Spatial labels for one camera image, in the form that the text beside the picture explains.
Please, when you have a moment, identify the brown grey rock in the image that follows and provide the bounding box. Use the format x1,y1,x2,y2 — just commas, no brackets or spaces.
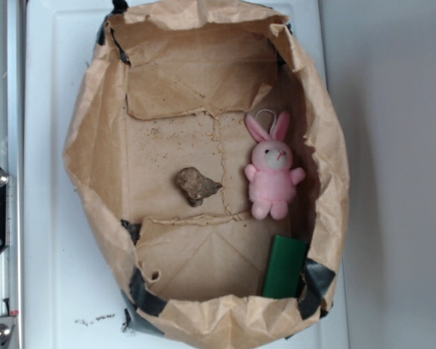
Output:
175,167,222,207

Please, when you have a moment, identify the brown paper lined box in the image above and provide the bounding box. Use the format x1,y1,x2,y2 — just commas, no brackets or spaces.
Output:
64,1,350,348

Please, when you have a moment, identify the pink plush bunny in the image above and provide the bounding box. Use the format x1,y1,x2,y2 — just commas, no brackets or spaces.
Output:
244,111,306,220

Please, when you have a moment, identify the green rectangular block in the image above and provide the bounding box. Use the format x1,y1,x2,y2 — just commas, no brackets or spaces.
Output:
262,236,307,299

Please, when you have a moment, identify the aluminium frame rail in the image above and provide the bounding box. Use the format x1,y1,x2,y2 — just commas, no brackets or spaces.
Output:
0,1,26,348

